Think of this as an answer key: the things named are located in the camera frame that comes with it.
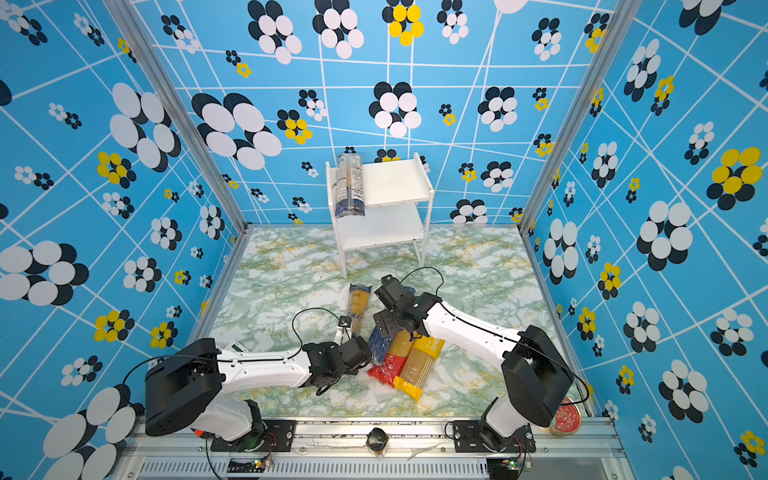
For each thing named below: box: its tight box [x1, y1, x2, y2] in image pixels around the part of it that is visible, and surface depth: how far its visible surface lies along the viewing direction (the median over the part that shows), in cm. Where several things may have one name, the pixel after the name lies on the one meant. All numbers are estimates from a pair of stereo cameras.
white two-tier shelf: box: [325, 152, 435, 279], surface depth 91 cm
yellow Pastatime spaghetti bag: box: [393, 336, 445, 401], surface depth 84 cm
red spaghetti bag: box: [367, 354, 408, 387], surface depth 84 cm
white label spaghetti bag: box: [335, 153, 365, 217], surface depth 82 cm
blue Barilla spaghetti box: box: [368, 326, 394, 366], surface depth 86 cm
